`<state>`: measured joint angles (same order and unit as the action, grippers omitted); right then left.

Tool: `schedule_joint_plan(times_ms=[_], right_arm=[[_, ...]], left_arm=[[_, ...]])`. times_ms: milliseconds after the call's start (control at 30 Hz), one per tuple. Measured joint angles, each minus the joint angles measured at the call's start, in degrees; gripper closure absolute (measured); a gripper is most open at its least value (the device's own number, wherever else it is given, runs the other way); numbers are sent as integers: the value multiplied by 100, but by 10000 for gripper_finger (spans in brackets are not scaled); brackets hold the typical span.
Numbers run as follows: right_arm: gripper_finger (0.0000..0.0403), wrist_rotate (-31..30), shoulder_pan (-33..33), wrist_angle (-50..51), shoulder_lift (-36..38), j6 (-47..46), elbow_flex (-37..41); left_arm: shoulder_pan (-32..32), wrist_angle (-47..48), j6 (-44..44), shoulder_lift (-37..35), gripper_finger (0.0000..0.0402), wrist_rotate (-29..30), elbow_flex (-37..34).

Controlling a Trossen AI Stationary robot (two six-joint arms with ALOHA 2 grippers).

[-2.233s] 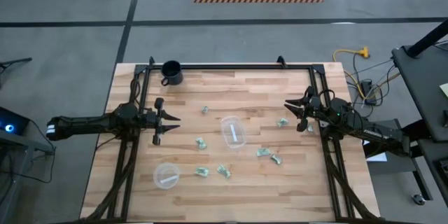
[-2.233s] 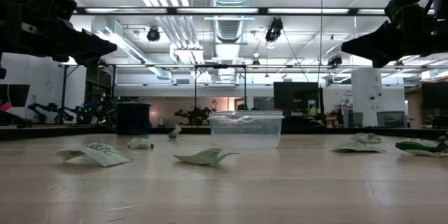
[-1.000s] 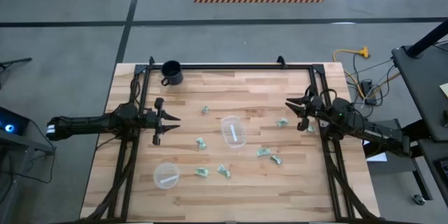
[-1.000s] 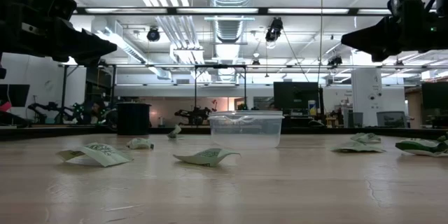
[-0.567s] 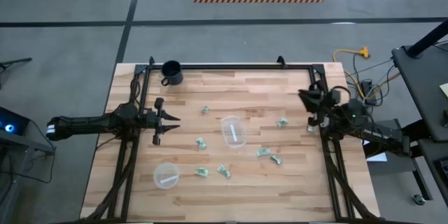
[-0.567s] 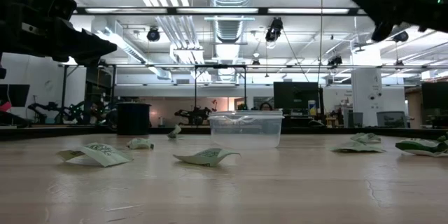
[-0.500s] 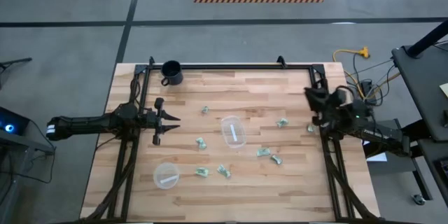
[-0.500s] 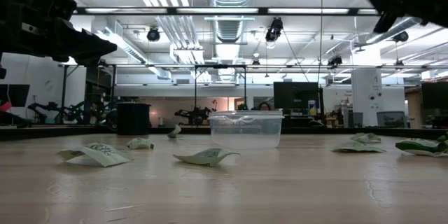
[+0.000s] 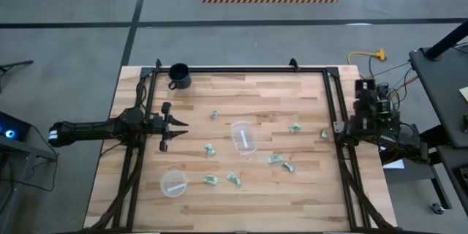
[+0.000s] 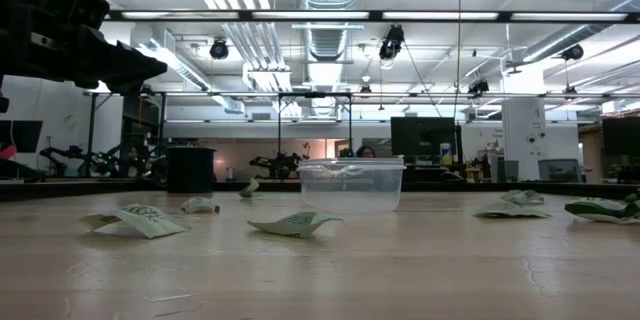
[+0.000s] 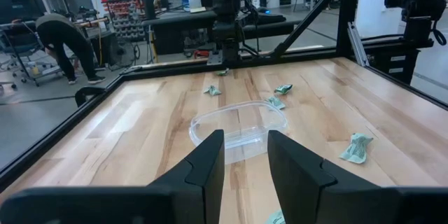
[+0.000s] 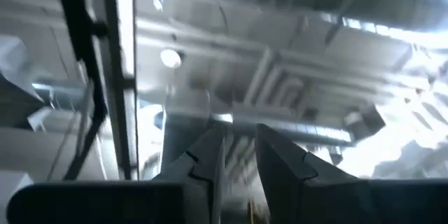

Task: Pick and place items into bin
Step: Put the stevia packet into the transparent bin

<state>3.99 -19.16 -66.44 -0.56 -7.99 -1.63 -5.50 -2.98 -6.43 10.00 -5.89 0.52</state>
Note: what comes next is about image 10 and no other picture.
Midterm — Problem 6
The clear plastic bin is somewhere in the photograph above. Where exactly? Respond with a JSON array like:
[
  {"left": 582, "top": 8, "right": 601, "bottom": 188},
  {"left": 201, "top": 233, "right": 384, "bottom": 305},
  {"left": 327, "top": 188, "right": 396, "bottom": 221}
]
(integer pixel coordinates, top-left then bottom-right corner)
[{"left": 297, "top": 157, "right": 407, "bottom": 214}]

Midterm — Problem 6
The black computer monitor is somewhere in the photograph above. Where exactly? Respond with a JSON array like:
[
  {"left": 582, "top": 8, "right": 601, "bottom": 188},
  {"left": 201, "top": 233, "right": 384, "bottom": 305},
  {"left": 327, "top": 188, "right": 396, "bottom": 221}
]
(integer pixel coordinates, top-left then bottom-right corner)
[
  {"left": 390, "top": 116, "right": 464, "bottom": 164},
  {"left": 0, "top": 120, "right": 44, "bottom": 154},
  {"left": 602, "top": 117, "right": 640, "bottom": 171}
]

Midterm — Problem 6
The thin hanging cable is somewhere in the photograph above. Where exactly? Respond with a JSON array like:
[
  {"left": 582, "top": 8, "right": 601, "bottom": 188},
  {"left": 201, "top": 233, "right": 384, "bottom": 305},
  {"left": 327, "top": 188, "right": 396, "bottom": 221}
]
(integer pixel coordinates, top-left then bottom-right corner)
[{"left": 455, "top": 0, "right": 463, "bottom": 119}]

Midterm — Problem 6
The black metal rig frame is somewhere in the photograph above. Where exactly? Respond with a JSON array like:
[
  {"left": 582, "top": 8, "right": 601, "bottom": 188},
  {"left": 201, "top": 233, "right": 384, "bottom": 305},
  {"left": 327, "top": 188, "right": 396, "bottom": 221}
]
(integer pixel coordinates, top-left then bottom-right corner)
[{"left": 0, "top": 8, "right": 640, "bottom": 202}]

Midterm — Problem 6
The black overhead camera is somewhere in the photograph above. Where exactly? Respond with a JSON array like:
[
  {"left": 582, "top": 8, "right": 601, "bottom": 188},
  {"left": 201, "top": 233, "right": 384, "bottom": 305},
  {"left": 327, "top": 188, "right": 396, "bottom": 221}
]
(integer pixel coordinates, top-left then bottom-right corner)
[{"left": 378, "top": 24, "right": 405, "bottom": 61}]

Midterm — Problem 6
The grey waste bin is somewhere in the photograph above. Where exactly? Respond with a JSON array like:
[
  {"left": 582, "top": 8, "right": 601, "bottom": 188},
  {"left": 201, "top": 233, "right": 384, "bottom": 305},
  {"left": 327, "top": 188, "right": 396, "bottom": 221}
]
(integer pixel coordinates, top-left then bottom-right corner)
[{"left": 492, "top": 159, "right": 521, "bottom": 183}]

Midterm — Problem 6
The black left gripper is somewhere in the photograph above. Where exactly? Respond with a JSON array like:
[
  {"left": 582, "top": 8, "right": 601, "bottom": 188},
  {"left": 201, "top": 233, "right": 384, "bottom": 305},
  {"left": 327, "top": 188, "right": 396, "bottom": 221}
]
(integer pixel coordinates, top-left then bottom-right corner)
[{"left": 0, "top": 0, "right": 169, "bottom": 94}]

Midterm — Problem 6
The white pillar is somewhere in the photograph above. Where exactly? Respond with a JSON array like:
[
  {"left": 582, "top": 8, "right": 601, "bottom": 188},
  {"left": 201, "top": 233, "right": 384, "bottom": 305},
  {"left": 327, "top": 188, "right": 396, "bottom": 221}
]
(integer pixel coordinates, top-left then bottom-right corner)
[{"left": 502, "top": 67, "right": 547, "bottom": 181}]

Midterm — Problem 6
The dark green white packet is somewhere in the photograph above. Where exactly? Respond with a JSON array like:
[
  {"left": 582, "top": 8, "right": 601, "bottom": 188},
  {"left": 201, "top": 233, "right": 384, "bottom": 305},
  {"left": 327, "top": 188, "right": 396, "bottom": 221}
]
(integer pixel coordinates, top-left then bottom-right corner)
[{"left": 564, "top": 198, "right": 640, "bottom": 225}]

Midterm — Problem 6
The black mug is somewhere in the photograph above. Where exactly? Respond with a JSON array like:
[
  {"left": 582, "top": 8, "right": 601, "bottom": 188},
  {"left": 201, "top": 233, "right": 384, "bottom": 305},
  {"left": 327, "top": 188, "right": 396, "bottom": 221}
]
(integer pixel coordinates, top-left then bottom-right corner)
[{"left": 166, "top": 146, "right": 217, "bottom": 194}]

